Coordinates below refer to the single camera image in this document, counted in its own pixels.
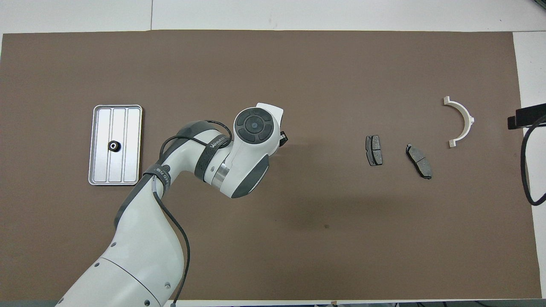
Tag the large black bearing gear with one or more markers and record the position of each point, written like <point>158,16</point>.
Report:
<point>114,146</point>

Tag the short rectangular grey brake pad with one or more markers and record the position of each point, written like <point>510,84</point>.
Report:
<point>374,150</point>

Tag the brown table mat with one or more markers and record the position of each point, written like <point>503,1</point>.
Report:
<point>320,213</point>

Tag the long curved grey brake pad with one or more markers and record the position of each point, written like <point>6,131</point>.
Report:
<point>419,161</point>

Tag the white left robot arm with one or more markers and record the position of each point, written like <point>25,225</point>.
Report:
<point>145,247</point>

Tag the grey metal tray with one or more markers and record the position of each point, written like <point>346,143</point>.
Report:
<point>128,145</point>

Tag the white curved plastic bracket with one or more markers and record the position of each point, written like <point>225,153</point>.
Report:
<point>465,117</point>

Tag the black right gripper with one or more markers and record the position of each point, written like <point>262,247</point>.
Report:
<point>531,116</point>

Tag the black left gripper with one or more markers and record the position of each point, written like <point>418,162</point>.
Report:
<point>283,139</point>

